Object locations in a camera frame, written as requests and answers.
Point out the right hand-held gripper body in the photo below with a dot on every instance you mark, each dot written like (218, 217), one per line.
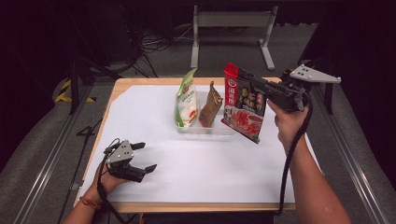
(289, 93)

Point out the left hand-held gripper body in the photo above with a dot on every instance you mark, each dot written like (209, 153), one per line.
(122, 154)

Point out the red and black food packet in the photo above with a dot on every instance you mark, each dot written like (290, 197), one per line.
(246, 115)

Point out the gold food packet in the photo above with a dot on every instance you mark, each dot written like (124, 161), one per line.
(211, 107)

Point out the clear plastic bin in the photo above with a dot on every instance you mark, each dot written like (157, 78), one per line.
(218, 129)

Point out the green and white food packet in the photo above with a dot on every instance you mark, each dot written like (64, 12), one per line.
(186, 104)

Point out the person's right hand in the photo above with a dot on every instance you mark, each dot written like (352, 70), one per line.
(288, 124)

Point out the person's left hand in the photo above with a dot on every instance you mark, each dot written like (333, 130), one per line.
(107, 183)

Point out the white paper sheet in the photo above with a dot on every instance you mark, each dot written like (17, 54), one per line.
(199, 168)

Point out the white metal stand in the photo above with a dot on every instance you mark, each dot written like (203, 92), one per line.
(232, 19)

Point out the yellow and black hazard tape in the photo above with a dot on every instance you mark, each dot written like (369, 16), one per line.
(62, 90)

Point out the aluminium rail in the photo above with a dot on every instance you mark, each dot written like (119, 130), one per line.
(351, 168)
(46, 168)

